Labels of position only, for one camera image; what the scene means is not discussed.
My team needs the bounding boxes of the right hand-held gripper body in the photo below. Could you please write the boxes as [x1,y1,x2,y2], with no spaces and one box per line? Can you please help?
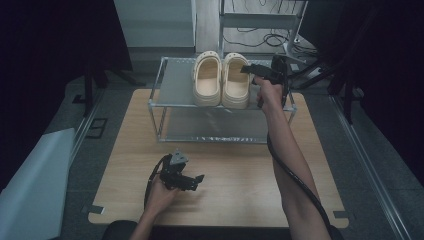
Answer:
[263,54,290,87]

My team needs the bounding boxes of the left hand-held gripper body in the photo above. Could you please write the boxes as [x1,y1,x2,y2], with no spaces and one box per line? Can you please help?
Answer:
[159,148,198,192]

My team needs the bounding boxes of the beige clog shoe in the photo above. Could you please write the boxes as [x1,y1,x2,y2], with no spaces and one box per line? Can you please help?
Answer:
[191,50,223,108]
[221,51,251,110]

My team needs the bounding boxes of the grey metal shoe rack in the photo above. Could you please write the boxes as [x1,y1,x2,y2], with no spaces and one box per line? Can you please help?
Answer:
[147,56,298,145]

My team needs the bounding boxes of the person's right hand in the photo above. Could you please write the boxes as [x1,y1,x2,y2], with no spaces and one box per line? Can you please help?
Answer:
[253,75,285,110]

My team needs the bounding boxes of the person's left hand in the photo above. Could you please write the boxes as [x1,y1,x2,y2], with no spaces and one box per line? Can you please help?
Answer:
[144,180,182,217]

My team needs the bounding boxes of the person's dark clothing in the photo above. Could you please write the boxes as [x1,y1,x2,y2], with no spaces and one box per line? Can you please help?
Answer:
[100,219,345,240]

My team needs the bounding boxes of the black stand legs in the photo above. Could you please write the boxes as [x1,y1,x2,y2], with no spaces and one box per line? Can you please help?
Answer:
[82,59,147,118]
[285,54,356,125]

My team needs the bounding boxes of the white cabinet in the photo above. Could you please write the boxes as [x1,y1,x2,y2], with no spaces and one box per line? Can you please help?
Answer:
[113,0,198,50]

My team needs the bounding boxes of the dark curtain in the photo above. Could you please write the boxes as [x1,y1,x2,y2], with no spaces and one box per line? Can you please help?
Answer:
[0,0,134,193]
[298,0,424,188]

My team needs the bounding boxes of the pale grey board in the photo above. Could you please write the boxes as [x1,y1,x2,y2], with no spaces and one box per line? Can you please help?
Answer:
[0,127,77,240]

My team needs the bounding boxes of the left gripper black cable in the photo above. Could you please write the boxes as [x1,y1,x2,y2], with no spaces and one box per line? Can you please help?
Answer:
[143,154,172,208]

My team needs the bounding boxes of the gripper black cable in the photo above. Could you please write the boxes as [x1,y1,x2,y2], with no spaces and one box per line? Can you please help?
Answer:
[143,154,172,208]
[265,58,335,236]

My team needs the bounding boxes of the black cables on floor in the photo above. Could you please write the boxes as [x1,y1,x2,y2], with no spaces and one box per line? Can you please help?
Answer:
[222,25,319,58]

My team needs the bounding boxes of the white desk frame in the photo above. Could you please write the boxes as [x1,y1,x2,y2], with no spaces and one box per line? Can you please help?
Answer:
[216,0,310,73]

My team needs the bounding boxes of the black floor frame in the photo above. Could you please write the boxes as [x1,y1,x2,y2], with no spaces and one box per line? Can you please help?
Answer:
[84,116,109,140]

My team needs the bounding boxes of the aluminium floor rail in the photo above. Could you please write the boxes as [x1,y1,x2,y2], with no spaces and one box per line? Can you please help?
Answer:
[68,89,105,162]
[329,94,414,240]

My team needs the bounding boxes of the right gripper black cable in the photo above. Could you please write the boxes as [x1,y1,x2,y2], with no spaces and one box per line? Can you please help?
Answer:
[265,58,335,236]

